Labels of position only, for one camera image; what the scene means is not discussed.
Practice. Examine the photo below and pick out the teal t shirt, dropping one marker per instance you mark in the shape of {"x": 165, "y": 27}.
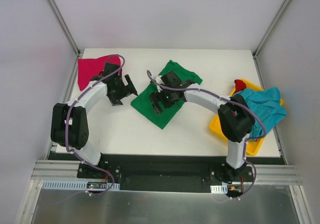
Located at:
{"x": 266, "y": 106}

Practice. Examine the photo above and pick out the left aluminium frame post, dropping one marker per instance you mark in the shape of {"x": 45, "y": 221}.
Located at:
{"x": 63, "y": 25}

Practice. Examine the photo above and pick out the red t shirt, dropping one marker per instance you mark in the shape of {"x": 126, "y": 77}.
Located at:
{"x": 240, "y": 85}

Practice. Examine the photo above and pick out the folded magenta t shirt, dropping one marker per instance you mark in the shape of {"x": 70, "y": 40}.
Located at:
{"x": 88, "y": 68}

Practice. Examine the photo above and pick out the right aluminium frame post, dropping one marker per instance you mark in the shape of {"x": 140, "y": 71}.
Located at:
{"x": 272, "y": 26}

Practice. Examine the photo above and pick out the aluminium frame post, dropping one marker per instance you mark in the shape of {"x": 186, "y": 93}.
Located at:
{"x": 272, "y": 26}
{"x": 63, "y": 25}

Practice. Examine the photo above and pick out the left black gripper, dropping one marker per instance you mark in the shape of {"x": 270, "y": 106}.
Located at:
{"x": 124, "y": 89}

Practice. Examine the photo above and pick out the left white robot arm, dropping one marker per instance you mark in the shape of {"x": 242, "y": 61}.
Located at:
{"x": 69, "y": 127}

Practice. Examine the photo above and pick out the green t shirt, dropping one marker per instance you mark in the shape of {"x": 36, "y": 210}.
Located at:
{"x": 144, "y": 106}

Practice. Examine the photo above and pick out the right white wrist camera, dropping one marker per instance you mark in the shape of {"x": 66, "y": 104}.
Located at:
{"x": 158, "y": 79}

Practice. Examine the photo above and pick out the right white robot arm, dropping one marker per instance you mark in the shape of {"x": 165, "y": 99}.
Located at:
{"x": 236, "y": 121}

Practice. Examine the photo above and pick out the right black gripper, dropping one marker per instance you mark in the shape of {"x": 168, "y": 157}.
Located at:
{"x": 157, "y": 96}

